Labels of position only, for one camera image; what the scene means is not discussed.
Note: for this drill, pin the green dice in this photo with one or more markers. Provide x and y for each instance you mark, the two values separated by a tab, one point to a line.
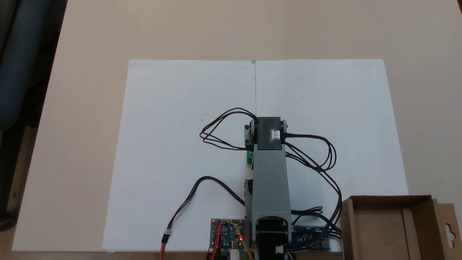
249	158

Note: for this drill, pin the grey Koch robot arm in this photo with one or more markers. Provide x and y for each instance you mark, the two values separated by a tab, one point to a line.
270	180

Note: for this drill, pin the white paper sheet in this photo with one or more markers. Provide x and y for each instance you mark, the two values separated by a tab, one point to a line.
353	108
162	126

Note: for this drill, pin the small white cylinder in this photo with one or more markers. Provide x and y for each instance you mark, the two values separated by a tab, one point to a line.
234	255

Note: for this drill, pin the blue circuit board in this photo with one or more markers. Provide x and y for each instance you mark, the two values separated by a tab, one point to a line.
310	240

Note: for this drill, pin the brown cardboard box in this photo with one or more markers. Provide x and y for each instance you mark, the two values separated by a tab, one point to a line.
379	231

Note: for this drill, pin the dark blue chair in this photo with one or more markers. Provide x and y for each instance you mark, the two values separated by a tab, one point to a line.
21	54

